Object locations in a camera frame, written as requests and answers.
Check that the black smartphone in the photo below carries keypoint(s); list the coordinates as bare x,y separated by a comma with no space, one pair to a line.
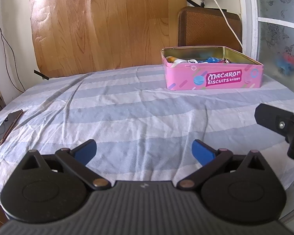
8,124

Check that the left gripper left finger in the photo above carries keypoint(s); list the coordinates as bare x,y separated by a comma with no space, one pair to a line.
74,161

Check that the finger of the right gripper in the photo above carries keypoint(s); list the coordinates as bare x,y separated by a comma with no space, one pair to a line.
275,119

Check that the white pill bottle orange label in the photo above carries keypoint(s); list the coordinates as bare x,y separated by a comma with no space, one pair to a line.
175,60

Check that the frosted glass window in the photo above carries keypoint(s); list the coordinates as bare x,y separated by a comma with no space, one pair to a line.
275,49

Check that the pink macaron biscuit tin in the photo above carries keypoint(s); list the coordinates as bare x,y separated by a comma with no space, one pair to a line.
197,74

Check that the blue polka dot bow headband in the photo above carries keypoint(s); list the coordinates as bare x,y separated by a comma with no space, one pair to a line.
213,60

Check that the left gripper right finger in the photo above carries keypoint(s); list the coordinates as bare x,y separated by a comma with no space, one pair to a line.
211,160

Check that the red toy figure keychain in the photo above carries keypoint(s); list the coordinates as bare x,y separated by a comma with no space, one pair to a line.
226,61

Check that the wooden board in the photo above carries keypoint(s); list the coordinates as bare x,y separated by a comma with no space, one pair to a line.
80,36

